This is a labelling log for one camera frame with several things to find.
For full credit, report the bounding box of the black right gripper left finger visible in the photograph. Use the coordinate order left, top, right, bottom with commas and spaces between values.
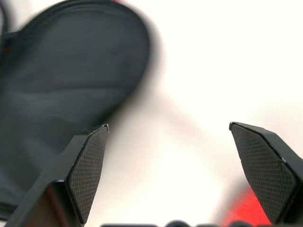
4, 123, 110, 227

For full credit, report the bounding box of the red table tennis paddle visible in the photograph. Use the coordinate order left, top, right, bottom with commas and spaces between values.
222, 185, 272, 224

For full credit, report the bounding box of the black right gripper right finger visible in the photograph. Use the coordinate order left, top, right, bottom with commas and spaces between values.
229, 122, 303, 225

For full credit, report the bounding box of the black paddle case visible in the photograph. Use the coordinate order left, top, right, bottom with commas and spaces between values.
0, 0, 164, 219

